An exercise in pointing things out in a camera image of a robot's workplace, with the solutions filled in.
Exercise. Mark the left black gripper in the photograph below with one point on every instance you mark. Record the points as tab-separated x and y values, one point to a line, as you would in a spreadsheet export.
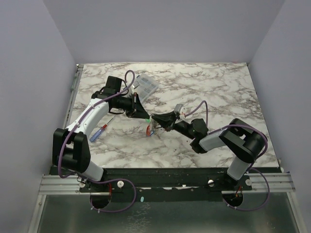
136	108

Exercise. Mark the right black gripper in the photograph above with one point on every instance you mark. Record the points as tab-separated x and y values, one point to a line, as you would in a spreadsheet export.
174	121

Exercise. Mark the keyring bunch with tags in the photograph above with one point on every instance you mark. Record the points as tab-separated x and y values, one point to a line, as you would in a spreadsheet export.
153	129

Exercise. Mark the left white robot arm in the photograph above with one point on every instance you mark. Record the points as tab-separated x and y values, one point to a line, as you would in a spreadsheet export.
70	147

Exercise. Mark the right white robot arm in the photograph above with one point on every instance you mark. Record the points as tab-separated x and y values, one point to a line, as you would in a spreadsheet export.
246	142

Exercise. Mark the clear plastic organizer box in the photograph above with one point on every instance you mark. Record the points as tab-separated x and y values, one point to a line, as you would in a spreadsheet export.
147	86

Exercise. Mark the blue red screwdriver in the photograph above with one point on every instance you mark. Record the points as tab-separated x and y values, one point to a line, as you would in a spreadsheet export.
100	131

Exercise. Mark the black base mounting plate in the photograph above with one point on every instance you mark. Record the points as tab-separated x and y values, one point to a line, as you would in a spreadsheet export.
165	184

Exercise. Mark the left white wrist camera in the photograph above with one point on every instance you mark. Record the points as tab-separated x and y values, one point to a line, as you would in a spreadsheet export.
133	88

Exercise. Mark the aluminium rail frame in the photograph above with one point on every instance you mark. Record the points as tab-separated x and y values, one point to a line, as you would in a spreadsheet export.
218	92

